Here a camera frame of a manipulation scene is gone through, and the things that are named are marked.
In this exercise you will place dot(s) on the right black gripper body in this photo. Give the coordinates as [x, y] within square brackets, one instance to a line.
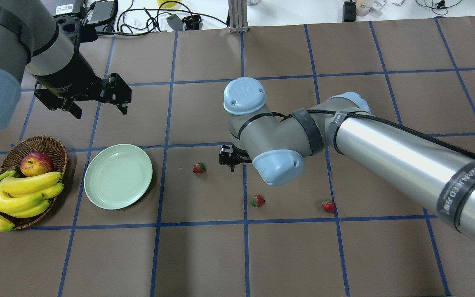
[226, 157]

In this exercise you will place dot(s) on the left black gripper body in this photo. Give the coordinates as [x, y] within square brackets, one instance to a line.
[69, 71]

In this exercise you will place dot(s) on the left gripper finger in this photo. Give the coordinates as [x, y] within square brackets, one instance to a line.
[74, 109]

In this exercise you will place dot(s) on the red strawberry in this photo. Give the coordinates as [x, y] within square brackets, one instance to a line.
[257, 201]
[329, 206]
[199, 168]

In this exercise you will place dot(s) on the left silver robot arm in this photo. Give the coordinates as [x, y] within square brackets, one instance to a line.
[25, 27]

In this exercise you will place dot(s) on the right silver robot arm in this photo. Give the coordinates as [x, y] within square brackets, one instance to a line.
[437, 175]

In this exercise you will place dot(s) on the light green plate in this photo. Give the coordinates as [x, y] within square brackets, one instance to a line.
[118, 176]

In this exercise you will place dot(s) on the red apple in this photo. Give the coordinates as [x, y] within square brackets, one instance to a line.
[35, 164]

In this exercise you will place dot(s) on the black power adapter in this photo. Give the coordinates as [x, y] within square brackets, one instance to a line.
[101, 12]

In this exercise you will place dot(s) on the brown wicker basket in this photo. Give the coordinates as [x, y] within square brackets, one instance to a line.
[53, 148]

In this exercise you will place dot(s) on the yellow tape roll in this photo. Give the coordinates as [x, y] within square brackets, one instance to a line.
[167, 4]

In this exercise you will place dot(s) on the yellow banana bunch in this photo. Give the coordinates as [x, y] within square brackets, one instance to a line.
[27, 197]

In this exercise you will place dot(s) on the white paper cup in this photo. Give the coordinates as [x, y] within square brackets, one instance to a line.
[363, 7]

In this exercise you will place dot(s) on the aluminium frame post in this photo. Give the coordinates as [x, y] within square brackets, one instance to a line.
[237, 16]

